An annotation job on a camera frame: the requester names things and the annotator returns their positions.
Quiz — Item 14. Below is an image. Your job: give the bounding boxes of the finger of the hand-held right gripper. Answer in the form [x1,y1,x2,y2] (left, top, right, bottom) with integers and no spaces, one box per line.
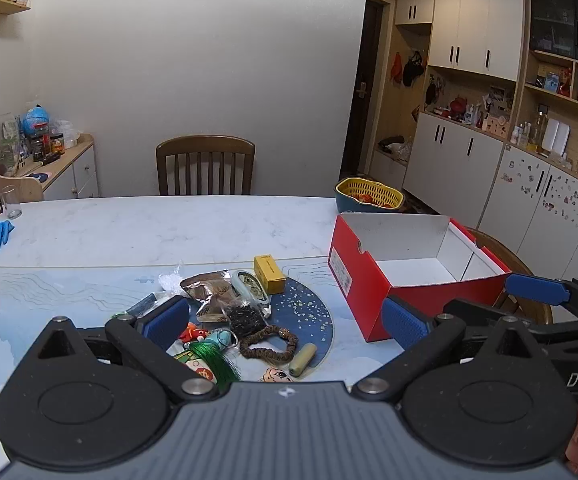
[505,274,578,318]
[443,299,578,341]

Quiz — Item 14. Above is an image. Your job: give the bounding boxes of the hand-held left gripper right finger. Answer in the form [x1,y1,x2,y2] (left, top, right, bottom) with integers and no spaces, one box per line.
[359,296,541,403]

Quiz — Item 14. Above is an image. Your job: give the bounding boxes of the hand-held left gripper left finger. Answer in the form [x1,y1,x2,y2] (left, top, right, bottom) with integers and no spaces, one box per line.
[36,296,220,403]

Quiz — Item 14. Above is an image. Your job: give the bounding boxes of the clear plastic packet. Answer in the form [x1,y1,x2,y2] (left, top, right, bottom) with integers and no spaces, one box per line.
[111,291,170,321]

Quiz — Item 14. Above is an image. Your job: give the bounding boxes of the red fish keychain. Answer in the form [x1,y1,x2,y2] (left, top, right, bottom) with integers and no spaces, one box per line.
[179,324,210,344]

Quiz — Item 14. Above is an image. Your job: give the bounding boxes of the clear plastic wrap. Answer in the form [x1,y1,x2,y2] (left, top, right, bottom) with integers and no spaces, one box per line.
[157,265,186,295]

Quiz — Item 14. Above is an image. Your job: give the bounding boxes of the brown foil snack packet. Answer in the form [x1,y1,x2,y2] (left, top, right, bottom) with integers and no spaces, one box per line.
[180,271,236,323]

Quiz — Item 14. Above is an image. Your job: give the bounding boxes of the teal figure keychain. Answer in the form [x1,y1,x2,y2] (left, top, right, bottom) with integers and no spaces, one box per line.
[203,329,240,351]

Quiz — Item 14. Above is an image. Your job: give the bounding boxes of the red shoe box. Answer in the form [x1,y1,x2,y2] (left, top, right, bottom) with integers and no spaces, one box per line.
[328,212,513,344]

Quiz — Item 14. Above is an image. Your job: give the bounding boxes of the sachet with green tassel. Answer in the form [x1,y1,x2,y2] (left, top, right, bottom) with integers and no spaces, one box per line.
[171,341,243,396]

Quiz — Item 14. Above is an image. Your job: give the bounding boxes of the clear bag of dark beads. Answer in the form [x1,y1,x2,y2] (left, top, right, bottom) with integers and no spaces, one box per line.
[223,299,268,339]

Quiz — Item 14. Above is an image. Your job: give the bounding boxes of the pale green oval case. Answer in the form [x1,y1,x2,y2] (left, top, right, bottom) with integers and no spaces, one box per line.
[231,270,273,317]

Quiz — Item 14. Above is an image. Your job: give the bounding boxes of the brown wooden bead bracelet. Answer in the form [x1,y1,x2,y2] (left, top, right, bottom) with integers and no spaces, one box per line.
[239,325,299,364]

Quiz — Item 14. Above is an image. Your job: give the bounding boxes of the small yellow box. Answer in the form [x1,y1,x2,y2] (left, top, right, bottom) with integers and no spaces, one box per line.
[254,255,287,295]

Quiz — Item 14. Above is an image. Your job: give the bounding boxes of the olive green cylinder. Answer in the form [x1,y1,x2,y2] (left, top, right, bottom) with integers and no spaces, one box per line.
[289,342,317,377]

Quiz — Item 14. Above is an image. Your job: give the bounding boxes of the cartoon face pendant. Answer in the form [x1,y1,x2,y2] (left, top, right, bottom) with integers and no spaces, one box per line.
[260,366,296,384]

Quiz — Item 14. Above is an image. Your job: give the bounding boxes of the brown wooden chair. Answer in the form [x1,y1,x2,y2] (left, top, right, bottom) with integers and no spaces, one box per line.
[462,227,554,325]
[156,135,256,196]

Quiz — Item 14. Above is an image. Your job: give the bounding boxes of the white stickered cabinet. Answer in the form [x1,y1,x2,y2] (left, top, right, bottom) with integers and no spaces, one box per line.
[478,146,578,281]

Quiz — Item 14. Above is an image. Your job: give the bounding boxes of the dark blue speckled placemat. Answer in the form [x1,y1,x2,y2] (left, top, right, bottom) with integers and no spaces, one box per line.
[171,272,337,383]

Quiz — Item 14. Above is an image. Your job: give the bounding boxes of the light blue printed table mat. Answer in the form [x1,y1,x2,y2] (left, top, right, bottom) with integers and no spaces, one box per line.
[0,259,405,396]

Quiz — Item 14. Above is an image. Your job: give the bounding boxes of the yellow strainer basket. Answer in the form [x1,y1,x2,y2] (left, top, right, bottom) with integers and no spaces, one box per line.
[336,177,404,208]

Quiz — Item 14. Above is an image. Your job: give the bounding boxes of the pile of strawberries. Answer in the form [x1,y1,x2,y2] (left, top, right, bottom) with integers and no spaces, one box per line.
[354,192,395,207]

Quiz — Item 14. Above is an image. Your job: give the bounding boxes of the white base cabinet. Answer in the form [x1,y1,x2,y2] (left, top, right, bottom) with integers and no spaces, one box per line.
[403,111,506,228]

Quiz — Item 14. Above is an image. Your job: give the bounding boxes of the low white bench cabinet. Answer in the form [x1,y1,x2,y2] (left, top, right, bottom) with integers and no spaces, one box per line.
[370,147,410,192]

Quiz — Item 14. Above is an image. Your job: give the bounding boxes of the yellow oil bottle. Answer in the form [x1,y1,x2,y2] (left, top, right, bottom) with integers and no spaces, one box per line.
[528,111,546,152]

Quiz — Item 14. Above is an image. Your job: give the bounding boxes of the wooden box with holes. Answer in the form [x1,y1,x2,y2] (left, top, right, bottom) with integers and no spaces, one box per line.
[483,115,511,140]

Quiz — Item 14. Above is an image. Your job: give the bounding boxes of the white side cabinet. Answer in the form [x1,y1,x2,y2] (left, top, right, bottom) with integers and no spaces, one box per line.
[0,134,100,202]

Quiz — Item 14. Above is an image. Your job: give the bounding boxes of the clear drinking glass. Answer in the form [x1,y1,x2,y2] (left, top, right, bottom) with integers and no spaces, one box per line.
[0,185,23,220]

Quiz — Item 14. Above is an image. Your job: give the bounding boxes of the photo cards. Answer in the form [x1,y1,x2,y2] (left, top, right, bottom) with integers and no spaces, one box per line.
[488,85,515,111]

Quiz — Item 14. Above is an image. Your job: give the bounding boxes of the light wooden chair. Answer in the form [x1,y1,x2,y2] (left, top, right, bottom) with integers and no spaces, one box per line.
[0,172,44,203]

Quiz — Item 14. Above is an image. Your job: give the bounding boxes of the dark door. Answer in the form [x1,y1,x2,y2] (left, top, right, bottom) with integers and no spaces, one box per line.
[341,0,385,181]

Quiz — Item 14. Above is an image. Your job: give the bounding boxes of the white upper wall cabinet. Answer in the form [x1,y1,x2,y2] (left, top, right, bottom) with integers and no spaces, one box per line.
[395,0,525,81]

